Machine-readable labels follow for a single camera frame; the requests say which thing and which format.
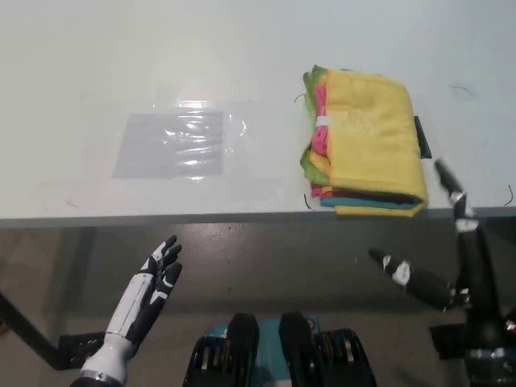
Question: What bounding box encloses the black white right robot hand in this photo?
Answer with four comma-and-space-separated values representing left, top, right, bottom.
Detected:
368, 158, 508, 352

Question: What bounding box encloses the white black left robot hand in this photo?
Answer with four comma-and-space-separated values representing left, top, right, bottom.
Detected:
80, 235, 184, 383

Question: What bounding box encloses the teal microfibre cloth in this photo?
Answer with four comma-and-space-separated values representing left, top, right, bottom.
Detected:
319, 194, 418, 211

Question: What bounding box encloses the stack of colourful cloths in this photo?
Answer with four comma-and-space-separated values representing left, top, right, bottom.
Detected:
324, 69, 430, 219

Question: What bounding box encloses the yellow microfibre cloth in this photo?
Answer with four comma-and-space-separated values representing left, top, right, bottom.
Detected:
308, 149, 335, 173

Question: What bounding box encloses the pink microfibre cloth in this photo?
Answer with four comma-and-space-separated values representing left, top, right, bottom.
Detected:
309, 82, 413, 202

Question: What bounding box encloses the black teal robot body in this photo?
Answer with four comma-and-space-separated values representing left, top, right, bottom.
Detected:
183, 311, 378, 387

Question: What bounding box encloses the black table foot plate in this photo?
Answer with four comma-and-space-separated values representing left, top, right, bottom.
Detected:
59, 332, 107, 370
428, 322, 471, 360

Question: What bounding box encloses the black diagonal table leg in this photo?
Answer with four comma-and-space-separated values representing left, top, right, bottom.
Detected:
0, 289, 66, 370

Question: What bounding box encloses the clear plastic bag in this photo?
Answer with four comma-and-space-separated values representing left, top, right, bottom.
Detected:
111, 110, 225, 181

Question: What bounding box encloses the clear plastic film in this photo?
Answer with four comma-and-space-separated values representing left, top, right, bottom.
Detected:
110, 81, 285, 202

